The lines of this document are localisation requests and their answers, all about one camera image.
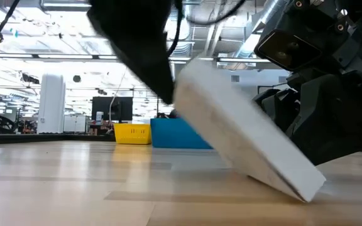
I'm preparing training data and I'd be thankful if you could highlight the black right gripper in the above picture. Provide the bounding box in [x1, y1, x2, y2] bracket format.
[289, 0, 362, 166]

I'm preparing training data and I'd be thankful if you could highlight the white card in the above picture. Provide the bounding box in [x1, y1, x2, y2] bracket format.
[172, 58, 327, 203]

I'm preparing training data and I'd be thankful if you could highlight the yellow plastic bin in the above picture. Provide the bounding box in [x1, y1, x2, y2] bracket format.
[113, 123, 153, 146]

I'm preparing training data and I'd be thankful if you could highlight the large teal plastic bin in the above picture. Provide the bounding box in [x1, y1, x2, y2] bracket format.
[150, 117, 214, 149]

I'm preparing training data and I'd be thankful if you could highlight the black computer monitor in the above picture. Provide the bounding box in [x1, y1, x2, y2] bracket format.
[91, 96, 134, 123]

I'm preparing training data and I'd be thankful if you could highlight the overhead light bar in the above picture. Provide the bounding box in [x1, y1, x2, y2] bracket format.
[0, 53, 282, 63]

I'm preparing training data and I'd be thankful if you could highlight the white square pillar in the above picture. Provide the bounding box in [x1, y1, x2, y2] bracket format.
[37, 73, 67, 135]

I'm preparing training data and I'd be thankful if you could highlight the silver ventilation duct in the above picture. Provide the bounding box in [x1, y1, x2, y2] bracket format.
[234, 0, 282, 60]

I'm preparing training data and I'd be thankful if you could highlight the black aluminium table frame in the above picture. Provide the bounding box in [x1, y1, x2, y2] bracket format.
[0, 133, 118, 147]

